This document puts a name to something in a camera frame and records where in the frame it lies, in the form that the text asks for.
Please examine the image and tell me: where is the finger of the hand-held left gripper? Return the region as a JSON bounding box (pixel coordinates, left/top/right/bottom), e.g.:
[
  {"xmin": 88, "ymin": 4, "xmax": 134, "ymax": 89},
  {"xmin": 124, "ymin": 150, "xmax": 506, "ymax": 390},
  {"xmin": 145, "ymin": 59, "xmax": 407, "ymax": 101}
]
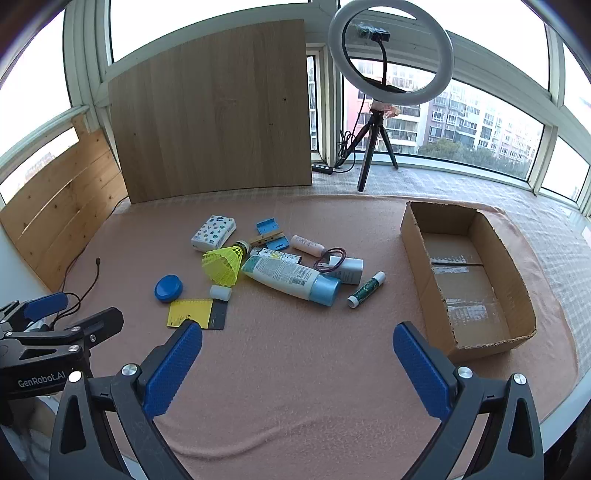
[
  {"xmin": 0, "ymin": 307, "xmax": 124, "ymax": 361},
  {"xmin": 0, "ymin": 292, "xmax": 69, "ymax": 340}
]

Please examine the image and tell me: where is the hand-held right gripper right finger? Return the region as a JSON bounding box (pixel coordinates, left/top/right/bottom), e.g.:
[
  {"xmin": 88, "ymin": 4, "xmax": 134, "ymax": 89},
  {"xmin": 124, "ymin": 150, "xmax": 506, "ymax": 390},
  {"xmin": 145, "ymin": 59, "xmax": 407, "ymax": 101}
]
[{"xmin": 392, "ymin": 322, "xmax": 546, "ymax": 480}]

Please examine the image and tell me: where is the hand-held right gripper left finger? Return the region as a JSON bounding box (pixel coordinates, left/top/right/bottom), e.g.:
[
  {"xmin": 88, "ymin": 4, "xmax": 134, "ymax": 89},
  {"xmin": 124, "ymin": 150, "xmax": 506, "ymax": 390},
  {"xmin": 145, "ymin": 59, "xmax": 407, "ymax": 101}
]
[{"xmin": 49, "ymin": 319, "xmax": 204, "ymax": 480}]

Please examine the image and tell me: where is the yellow plastic card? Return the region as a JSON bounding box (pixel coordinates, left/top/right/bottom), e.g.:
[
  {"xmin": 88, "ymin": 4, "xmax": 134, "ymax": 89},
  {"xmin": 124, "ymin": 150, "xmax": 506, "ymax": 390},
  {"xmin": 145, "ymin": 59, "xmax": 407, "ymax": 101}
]
[{"xmin": 167, "ymin": 299, "xmax": 215, "ymax": 329}]

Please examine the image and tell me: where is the dark grey card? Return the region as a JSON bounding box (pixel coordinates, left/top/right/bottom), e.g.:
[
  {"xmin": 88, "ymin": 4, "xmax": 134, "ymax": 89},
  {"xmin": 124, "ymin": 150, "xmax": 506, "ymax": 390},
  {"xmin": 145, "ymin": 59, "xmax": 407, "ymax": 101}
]
[{"xmin": 202, "ymin": 299, "xmax": 227, "ymax": 330}]

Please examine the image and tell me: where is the blue round lid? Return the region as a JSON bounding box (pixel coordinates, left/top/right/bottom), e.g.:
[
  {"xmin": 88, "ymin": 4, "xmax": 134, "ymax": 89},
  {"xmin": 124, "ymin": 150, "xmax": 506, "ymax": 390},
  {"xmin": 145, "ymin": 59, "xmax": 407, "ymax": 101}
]
[{"xmin": 154, "ymin": 274, "xmax": 184, "ymax": 304}]

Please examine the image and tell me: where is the green glue stick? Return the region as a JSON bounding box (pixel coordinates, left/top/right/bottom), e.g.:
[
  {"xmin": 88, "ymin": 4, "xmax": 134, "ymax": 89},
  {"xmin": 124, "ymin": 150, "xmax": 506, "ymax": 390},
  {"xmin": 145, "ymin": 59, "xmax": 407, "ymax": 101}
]
[{"xmin": 347, "ymin": 271, "xmax": 387, "ymax": 309}]

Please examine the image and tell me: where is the brown cardboard box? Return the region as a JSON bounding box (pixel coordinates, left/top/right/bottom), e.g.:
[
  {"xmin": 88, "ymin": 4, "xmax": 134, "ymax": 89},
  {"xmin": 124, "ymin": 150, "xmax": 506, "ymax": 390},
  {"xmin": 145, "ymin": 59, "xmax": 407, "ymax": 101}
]
[{"xmin": 400, "ymin": 200, "xmax": 537, "ymax": 364}]

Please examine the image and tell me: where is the yellow shuttlecock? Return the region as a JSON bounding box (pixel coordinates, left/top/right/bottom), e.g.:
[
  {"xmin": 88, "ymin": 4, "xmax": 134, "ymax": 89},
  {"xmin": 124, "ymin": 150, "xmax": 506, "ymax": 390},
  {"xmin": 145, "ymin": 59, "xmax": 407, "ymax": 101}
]
[{"xmin": 202, "ymin": 240, "xmax": 250, "ymax": 286}]

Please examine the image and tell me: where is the white wall charger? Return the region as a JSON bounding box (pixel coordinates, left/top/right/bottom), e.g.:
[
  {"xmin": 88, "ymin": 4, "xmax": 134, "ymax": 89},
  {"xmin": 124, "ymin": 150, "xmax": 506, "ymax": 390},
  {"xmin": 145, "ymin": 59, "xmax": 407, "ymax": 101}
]
[{"xmin": 329, "ymin": 256, "xmax": 364, "ymax": 284}]

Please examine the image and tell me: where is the patterned tissue pack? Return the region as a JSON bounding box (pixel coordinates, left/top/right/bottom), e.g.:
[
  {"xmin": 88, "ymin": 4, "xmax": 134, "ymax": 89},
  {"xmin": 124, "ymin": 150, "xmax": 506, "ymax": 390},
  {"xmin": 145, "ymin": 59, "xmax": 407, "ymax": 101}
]
[{"xmin": 191, "ymin": 215, "xmax": 238, "ymax": 252}]

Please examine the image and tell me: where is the white tube with blue cap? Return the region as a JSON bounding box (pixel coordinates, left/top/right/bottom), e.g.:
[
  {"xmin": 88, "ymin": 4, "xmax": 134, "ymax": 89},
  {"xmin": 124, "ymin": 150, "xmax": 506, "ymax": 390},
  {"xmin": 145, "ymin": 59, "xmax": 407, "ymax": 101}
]
[{"xmin": 241, "ymin": 255, "xmax": 341, "ymax": 306}]

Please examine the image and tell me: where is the purple wire loop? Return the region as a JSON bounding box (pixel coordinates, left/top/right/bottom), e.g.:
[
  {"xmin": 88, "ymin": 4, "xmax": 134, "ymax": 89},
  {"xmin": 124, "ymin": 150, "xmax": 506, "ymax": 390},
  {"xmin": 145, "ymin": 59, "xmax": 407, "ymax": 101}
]
[{"xmin": 314, "ymin": 248, "xmax": 347, "ymax": 273}]

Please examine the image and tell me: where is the white patterned lighter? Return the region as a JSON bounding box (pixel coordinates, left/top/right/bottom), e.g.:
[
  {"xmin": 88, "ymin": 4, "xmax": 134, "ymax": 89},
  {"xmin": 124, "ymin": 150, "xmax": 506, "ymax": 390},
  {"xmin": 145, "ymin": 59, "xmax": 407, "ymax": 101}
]
[{"xmin": 252, "ymin": 248, "xmax": 303, "ymax": 266}]

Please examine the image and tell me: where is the wooden clothespin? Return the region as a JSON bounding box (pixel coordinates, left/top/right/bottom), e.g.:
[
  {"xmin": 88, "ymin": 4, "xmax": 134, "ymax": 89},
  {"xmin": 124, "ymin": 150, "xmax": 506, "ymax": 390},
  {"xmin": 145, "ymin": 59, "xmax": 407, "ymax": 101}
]
[{"xmin": 245, "ymin": 231, "xmax": 287, "ymax": 250}]

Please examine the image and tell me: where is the blue plastic bracket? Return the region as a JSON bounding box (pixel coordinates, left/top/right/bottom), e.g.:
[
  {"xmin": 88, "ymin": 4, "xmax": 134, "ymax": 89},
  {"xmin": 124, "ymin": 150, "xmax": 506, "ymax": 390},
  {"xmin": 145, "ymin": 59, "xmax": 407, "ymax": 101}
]
[{"xmin": 256, "ymin": 217, "xmax": 289, "ymax": 252}]

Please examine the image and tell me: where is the small pink bottle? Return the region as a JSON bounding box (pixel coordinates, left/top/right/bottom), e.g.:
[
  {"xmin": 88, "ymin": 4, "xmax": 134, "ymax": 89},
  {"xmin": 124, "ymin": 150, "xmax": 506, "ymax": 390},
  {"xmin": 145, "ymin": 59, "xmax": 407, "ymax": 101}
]
[{"xmin": 290, "ymin": 234, "xmax": 326, "ymax": 257}]

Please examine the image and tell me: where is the pine plank panel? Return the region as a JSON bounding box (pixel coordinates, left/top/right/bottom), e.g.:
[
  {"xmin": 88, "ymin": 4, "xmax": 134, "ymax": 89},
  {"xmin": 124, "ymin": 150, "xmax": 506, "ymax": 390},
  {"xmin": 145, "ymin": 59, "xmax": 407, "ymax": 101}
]
[{"xmin": 0, "ymin": 115, "xmax": 129, "ymax": 291}]

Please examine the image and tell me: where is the black tripod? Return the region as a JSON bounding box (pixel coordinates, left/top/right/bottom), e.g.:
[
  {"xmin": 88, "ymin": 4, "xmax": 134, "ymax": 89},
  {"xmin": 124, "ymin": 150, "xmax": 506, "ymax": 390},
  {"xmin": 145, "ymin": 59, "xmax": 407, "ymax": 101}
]
[{"xmin": 339, "ymin": 111, "xmax": 400, "ymax": 193}]

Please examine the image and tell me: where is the large wooden board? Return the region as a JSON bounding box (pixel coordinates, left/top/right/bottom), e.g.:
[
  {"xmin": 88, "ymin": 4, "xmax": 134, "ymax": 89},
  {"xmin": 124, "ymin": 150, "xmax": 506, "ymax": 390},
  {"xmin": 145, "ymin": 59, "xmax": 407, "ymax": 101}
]
[{"xmin": 107, "ymin": 19, "xmax": 314, "ymax": 205}]

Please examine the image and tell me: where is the black gooseneck phone holder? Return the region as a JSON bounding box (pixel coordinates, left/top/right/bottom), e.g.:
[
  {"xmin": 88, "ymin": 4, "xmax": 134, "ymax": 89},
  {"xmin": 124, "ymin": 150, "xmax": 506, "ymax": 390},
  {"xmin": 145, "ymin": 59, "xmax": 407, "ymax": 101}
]
[{"xmin": 355, "ymin": 22, "xmax": 408, "ymax": 94}]

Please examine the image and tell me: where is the thin black cable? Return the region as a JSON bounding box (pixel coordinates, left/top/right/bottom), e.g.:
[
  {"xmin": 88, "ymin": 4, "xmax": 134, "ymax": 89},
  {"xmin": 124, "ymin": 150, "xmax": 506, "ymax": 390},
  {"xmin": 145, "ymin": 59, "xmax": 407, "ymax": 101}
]
[{"xmin": 60, "ymin": 258, "xmax": 102, "ymax": 319}]

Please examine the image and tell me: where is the black ring light cable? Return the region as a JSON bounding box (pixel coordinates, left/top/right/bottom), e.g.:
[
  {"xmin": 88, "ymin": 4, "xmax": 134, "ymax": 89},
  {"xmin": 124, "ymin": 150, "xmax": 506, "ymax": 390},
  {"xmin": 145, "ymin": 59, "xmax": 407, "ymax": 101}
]
[{"xmin": 335, "ymin": 95, "xmax": 370, "ymax": 174}]

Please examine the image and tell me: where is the white window frame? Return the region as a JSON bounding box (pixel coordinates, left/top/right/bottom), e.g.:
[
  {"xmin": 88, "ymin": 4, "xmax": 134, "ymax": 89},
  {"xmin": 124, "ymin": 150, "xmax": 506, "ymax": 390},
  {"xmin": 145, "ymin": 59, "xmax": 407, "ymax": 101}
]
[{"xmin": 0, "ymin": 0, "xmax": 591, "ymax": 217}]

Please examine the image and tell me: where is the white ring light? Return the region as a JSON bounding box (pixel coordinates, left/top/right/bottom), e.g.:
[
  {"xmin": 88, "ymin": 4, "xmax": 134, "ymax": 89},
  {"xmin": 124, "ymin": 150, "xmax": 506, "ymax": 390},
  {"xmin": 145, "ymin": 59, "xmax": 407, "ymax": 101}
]
[{"xmin": 328, "ymin": 0, "xmax": 454, "ymax": 103}]

